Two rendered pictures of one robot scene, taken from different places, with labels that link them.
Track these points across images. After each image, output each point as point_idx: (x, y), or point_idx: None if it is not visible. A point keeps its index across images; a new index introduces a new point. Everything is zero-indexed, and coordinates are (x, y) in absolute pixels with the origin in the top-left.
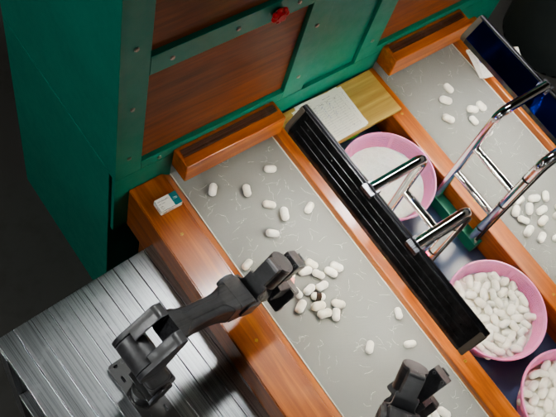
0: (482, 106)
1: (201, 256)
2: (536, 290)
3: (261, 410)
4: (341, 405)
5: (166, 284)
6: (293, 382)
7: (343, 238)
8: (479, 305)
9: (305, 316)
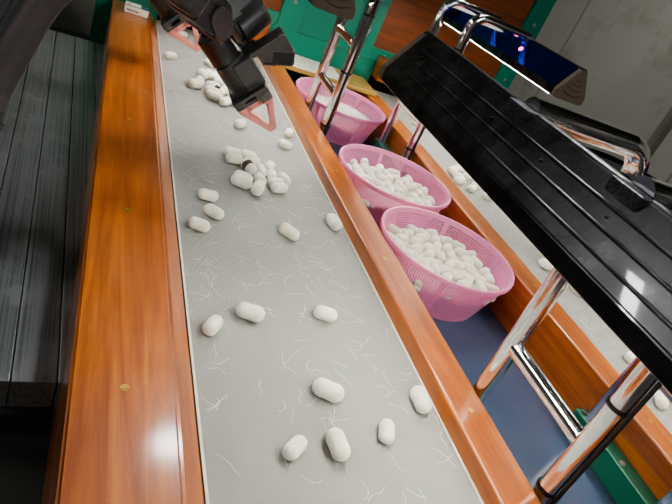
0: None
1: (134, 29)
2: (446, 191)
3: (91, 118)
4: (173, 124)
5: (91, 54)
6: (137, 83)
7: (273, 98)
8: (379, 179)
9: (194, 91)
